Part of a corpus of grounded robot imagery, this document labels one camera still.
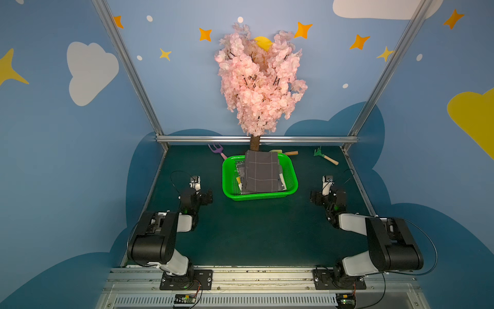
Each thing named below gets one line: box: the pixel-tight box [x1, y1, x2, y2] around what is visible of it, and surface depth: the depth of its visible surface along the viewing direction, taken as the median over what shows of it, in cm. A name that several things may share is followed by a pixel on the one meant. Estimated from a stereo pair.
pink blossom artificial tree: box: [214, 23, 308, 152], surface depth 73 cm
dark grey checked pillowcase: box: [242, 149, 283, 194], surface depth 100 cm
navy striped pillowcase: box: [279, 173, 287, 192], surface depth 103 cm
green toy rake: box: [313, 145, 339, 166], surface depth 120 cm
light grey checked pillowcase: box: [236, 160, 246, 195], surface depth 100 cm
